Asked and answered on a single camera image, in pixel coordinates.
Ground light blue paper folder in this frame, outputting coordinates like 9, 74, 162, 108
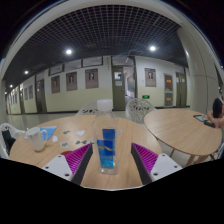
23, 125, 58, 141

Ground clear plastic water bottle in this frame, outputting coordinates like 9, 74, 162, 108
91, 98, 120, 176

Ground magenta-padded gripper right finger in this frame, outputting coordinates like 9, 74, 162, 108
130, 142, 184, 186

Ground framed wall portraits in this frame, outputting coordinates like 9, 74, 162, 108
9, 68, 158, 105

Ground dark brown door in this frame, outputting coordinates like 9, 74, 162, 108
175, 72, 188, 108

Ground door with red posters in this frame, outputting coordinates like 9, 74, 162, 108
164, 73, 174, 108

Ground round ceiling lights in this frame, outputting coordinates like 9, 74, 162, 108
23, 44, 158, 76

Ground white ceramic mug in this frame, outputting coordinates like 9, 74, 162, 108
25, 126, 49, 153

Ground dark double door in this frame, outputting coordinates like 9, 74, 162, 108
35, 79, 48, 114

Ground olive open door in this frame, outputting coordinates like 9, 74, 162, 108
112, 66, 126, 111

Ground person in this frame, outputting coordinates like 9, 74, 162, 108
206, 97, 224, 129

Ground dark tablet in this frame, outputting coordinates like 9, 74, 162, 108
193, 114, 210, 123

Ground white lattice plastic chair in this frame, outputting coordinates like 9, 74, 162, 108
75, 101, 99, 117
125, 98, 157, 125
0, 122, 26, 159

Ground round wooden side table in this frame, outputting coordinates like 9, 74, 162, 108
143, 108, 223, 168

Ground black bag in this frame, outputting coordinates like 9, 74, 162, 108
1, 129, 16, 156

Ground dark framed wall panels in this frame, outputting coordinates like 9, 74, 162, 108
48, 56, 104, 76

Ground black phone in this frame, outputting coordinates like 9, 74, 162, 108
203, 120, 216, 129

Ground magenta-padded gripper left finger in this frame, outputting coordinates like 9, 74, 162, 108
41, 142, 95, 186

